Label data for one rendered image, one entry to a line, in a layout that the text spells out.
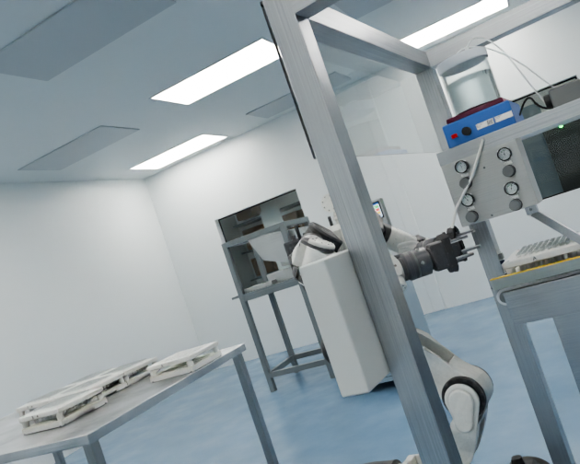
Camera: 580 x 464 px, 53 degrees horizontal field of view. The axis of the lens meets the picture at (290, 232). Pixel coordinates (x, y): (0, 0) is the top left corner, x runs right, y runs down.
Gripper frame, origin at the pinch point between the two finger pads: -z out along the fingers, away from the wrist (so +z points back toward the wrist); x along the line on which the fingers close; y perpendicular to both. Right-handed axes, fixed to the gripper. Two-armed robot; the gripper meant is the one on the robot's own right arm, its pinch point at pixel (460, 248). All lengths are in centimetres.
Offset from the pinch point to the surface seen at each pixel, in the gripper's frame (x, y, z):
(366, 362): 9, 65, 44
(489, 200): -11.1, 11.5, -8.9
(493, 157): -22.0, 14.1, -13.0
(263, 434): 64, -115, 89
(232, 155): -167, -595, 68
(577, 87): -32, 20, -39
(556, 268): 12.9, 14.3, -19.1
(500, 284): 13.2, 5.8, -5.7
